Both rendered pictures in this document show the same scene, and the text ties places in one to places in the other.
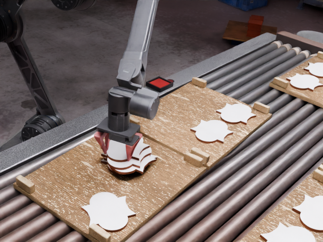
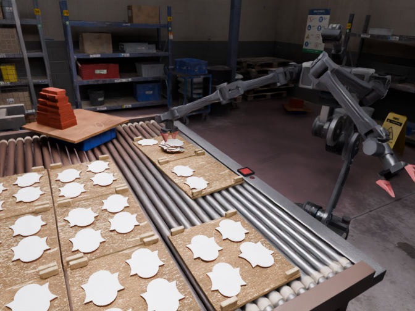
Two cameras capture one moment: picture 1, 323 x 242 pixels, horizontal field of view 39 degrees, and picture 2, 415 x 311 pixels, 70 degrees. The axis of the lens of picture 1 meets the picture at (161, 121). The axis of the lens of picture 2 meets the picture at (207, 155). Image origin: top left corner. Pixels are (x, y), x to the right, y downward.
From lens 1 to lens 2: 244 cm
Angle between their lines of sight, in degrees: 92
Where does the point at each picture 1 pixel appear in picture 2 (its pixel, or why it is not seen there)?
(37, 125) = (307, 203)
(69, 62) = not seen: outside the picture
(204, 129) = (184, 168)
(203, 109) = (207, 175)
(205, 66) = (275, 196)
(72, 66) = not seen: outside the picture
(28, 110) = (394, 245)
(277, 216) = (113, 170)
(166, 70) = not seen: outside the picture
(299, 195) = (118, 179)
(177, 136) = (184, 163)
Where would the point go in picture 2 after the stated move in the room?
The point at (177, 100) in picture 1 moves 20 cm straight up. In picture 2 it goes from (220, 170) to (223, 139)
